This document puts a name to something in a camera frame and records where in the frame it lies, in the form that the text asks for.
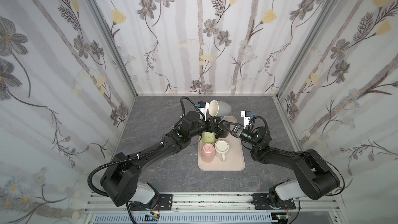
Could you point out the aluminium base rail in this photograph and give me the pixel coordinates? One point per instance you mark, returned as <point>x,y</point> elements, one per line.
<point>239,208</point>

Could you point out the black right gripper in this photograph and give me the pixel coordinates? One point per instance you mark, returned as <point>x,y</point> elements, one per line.
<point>228,126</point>

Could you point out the white cream mug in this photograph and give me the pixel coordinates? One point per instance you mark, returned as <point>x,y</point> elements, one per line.
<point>221,147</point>

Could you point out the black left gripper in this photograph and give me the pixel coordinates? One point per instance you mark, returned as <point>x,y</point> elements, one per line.
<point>210,124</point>

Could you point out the beige rectangular tray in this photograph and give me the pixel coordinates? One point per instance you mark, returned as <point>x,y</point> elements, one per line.
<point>234,157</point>

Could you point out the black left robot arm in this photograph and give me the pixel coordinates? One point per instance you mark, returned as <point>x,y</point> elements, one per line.
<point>119,179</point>

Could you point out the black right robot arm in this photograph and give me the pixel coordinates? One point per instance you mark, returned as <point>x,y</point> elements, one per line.
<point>315,177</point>

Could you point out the black mug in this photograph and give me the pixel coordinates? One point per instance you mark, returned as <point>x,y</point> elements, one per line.
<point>223,129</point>

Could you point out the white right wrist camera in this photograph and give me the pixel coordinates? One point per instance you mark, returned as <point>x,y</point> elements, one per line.
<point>248,116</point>

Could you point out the grey mug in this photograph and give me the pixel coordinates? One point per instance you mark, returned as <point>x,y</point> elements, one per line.
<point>219,109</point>

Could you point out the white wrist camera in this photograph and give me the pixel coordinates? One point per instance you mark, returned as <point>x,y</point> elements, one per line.
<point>248,116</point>
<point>203,108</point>

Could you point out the pink mug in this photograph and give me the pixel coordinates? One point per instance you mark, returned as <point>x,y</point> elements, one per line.
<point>208,153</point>

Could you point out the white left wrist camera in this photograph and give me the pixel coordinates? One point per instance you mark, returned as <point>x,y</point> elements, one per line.
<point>203,108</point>

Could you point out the light green mug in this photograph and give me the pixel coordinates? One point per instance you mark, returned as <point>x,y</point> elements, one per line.
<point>208,138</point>

